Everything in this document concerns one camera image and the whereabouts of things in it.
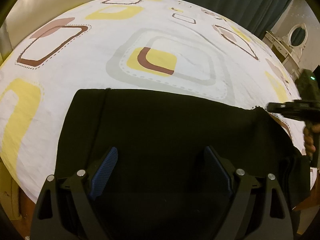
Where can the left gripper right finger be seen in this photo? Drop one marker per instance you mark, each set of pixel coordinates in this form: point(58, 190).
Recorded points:
point(258, 209)

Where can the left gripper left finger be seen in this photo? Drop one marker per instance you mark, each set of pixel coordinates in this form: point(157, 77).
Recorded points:
point(63, 209)

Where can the black pants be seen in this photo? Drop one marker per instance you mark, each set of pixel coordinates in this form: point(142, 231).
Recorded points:
point(166, 184)

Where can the person right hand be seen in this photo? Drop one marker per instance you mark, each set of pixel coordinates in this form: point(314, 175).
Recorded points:
point(308, 139)

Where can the white vanity dressing table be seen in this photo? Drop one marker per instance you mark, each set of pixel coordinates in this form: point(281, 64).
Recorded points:
point(283, 52)

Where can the oval vanity mirror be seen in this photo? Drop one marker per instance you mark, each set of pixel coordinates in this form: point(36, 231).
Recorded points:
point(296, 39)

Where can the patterned white bed sheet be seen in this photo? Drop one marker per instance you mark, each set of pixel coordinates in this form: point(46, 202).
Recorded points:
point(166, 45)

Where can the cream tufted headboard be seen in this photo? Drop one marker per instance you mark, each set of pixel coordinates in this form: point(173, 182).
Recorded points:
point(25, 16)

